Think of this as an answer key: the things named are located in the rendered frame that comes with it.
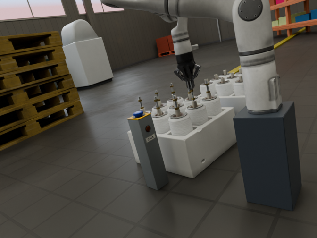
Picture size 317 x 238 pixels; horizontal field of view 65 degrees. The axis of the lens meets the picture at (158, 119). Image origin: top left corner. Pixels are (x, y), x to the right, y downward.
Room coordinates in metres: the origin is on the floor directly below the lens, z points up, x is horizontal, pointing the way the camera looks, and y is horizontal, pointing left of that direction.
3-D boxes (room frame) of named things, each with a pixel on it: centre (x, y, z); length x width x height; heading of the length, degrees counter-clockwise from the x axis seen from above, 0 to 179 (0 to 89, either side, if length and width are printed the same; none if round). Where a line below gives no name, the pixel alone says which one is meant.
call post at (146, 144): (0.95, 0.07, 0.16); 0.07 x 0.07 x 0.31; 40
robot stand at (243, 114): (0.70, -0.31, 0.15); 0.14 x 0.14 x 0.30; 48
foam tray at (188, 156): (1.19, -0.10, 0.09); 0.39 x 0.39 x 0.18; 40
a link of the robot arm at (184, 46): (1.12, -0.19, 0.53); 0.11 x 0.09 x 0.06; 146
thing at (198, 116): (1.10, -0.18, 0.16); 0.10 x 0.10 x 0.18
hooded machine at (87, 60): (6.22, 1.29, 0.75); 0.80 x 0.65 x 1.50; 136
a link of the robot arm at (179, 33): (1.09, -0.18, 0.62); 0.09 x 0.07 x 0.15; 48
